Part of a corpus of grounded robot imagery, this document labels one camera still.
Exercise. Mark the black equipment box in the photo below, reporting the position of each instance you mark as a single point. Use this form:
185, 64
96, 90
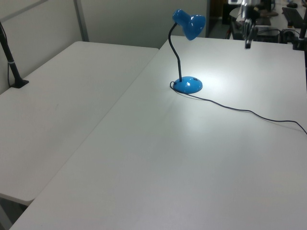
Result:
267, 36

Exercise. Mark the black camera pole with base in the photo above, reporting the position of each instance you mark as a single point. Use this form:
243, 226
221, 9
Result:
12, 67

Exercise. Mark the black clamped camera stand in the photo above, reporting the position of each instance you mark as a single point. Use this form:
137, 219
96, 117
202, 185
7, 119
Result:
299, 42

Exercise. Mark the blue gooseneck desk lamp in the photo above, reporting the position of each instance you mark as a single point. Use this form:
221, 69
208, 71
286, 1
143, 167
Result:
188, 85

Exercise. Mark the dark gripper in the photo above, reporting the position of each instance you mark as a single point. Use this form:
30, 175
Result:
248, 10

